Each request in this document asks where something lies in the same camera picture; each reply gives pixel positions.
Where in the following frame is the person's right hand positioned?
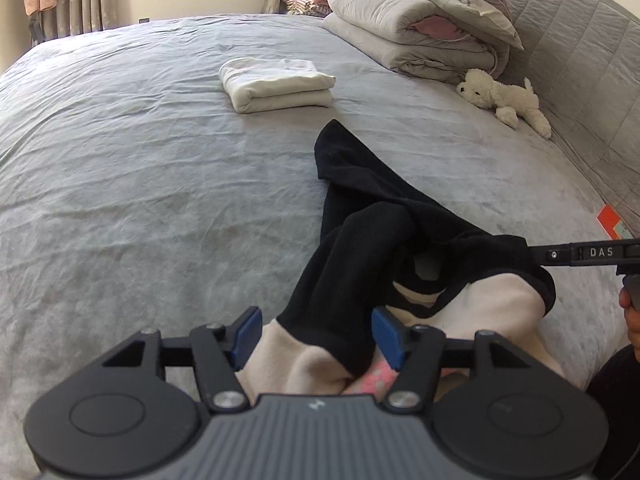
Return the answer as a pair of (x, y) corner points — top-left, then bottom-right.
(618, 287), (640, 361)

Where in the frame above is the folded grey duvet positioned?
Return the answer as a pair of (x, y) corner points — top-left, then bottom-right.
(322, 0), (511, 83)

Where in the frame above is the grey quilted headboard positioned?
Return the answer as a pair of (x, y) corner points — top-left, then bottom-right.
(480, 0), (640, 241)

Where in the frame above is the orange card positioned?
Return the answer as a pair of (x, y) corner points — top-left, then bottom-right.
(596, 204), (632, 241)

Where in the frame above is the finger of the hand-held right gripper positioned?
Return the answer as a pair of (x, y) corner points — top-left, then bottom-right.
(522, 241), (582, 267)

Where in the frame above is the white plush dog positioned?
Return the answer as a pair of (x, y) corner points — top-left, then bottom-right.
(456, 68), (552, 140)

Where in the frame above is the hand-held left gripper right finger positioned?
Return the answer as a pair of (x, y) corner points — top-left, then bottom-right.
(371, 306), (541, 413)

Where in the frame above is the folded white cloth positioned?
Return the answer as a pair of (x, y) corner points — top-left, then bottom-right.
(218, 58), (337, 114)

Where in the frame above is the grey bed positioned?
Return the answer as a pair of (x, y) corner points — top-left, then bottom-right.
(0, 12), (621, 480)

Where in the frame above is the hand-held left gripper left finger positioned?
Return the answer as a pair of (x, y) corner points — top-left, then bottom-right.
(102, 306), (263, 413)

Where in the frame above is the black and cream sweater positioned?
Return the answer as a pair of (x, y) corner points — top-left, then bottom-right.
(235, 120), (566, 396)

